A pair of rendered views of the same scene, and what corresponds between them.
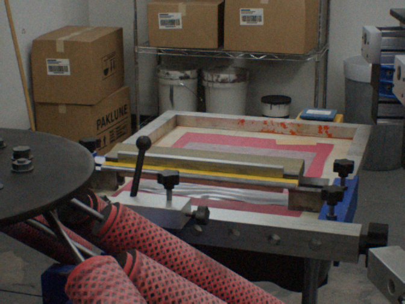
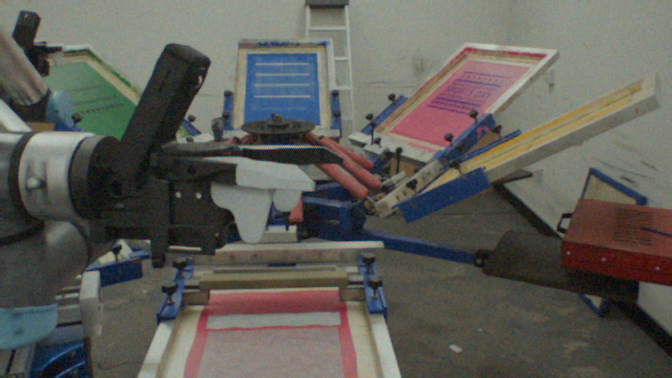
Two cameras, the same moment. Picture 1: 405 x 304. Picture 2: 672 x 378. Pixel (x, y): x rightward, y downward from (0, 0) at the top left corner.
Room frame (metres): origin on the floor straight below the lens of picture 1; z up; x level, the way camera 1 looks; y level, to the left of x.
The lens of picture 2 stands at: (3.01, -0.41, 1.80)
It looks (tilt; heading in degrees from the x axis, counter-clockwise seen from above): 18 degrees down; 159
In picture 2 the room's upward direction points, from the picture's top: straight up
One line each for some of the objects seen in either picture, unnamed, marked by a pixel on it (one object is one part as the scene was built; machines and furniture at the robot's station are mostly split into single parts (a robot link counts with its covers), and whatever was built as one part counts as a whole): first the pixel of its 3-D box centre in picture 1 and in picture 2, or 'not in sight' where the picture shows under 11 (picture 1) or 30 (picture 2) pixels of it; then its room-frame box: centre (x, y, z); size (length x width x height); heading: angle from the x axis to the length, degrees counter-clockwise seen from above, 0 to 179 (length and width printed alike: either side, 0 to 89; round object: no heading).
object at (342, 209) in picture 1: (336, 216); (177, 298); (1.35, -0.26, 0.98); 0.30 x 0.05 x 0.07; 163
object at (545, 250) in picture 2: not in sight; (436, 247); (1.15, 0.70, 0.91); 1.34 x 0.40 x 0.08; 43
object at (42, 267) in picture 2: not in sight; (17, 273); (2.41, -0.49, 1.56); 0.11 x 0.08 x 0.11; 151
